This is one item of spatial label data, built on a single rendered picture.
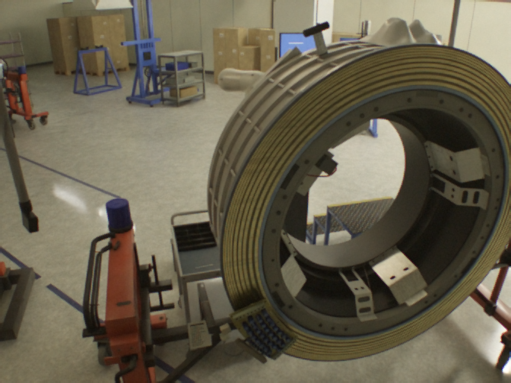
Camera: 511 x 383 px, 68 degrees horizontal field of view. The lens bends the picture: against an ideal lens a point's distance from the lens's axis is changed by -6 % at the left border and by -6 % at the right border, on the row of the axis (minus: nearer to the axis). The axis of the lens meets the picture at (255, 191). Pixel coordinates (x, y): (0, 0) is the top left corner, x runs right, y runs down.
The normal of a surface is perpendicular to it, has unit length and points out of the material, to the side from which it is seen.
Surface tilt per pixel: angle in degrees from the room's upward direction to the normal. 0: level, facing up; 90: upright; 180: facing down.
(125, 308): 0
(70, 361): 0
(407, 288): 61
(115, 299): 0
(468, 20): 90
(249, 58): 90
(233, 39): 90
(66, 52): 90
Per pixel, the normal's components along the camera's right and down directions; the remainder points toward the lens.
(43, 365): 0.00, -0.90
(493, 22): -0.57, 0.36
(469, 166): -0.24, 0.63
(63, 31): 0.82, 0.25
